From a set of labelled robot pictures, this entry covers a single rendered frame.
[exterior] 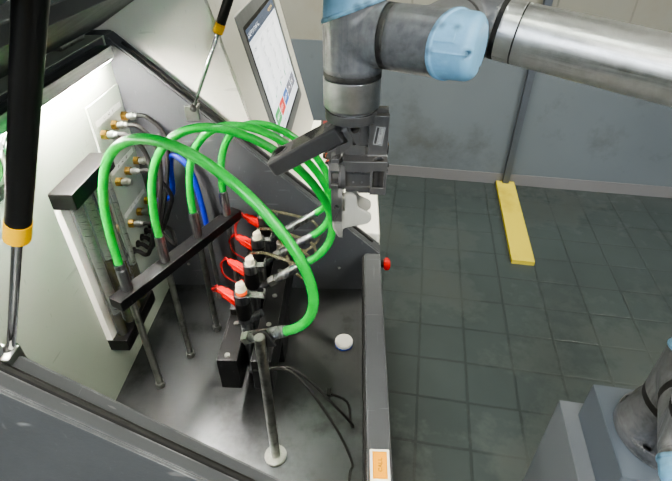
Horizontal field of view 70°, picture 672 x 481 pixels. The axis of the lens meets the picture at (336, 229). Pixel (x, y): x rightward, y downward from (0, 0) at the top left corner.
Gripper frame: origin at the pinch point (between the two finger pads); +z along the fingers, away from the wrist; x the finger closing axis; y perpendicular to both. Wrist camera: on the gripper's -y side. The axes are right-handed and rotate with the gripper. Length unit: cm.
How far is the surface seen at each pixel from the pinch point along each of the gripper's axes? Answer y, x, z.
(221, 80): -24.7, 33.6, -12.3
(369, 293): 6.7, 15.4, 28.1
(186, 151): -17.4, -10.6, -18.4
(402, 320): 27, 99, 123
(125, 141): -26.7, -6.6, -17.6
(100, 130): -44.0, 18.3, -7.9
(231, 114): -23.5, 33.6, -5.1
